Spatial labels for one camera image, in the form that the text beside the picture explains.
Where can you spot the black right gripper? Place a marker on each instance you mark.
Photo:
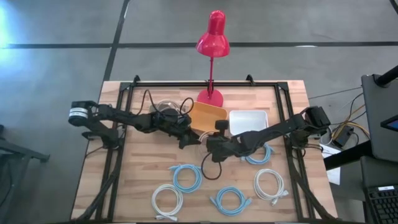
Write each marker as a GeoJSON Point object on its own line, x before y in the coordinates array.
{"type": "Point", "coordinates": [221, 146]}

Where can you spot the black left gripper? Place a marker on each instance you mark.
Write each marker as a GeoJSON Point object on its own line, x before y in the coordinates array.
{"type": "Point", "coordinates": [185, 135]}

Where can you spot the orange plastic bin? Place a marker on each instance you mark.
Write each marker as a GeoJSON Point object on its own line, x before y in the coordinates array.
{"type": "Point", "coordinates": [205, 116]}

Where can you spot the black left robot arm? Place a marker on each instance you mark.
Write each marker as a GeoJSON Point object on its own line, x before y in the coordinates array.
{"type": "Point", "coordinates": [124, 116]}

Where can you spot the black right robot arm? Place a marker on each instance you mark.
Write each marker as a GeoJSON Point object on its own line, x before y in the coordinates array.
{"type": "Point", "coordinates": [280, 127]}

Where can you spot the white plastic bin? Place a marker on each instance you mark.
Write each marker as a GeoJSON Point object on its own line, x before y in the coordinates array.
{"type": "Point", "coordinates": [248, 121]}

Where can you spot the grey plastic bin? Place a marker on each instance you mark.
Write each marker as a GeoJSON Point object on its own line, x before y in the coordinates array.
{"type": "Point", "coordinates": [153, 108]}

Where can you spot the red desk lamp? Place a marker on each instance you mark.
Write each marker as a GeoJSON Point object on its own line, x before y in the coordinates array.
{"type": "Point", "coordinates": [214, 40]}

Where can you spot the white paper sheet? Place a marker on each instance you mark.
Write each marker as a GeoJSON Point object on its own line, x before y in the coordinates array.
{"type": "Point", "coordinates": [334, 175]}

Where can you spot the black power adapter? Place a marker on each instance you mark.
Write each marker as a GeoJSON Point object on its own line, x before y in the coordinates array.
{"type": "Point", "coordinates": [343, 137]}

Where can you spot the black stand base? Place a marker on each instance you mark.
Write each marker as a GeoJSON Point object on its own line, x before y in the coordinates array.
{"type": "Point", "coordinates": [25, 152]}

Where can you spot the tablet screen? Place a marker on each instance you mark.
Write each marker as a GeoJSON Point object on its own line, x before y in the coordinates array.
{"type": "Point", "coordinates": [391, 124]}

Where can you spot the black laptop keyboard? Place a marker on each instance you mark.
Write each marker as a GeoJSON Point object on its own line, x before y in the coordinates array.
{"type": "Point", "coordinates": [384, 205]}

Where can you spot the black metal table frame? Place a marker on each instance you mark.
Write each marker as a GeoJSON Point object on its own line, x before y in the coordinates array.
{"type": "Point", "coordinates": [202, 84]}

